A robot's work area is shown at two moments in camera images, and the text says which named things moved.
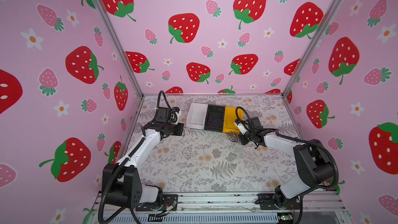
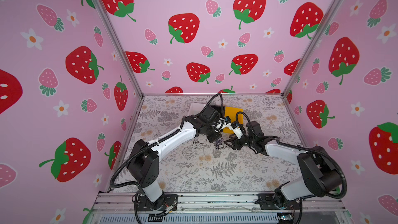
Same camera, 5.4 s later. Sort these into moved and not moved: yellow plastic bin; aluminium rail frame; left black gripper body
Moved: left black gripper body
Not moved: aluminium rail frame; yellow plastic bin
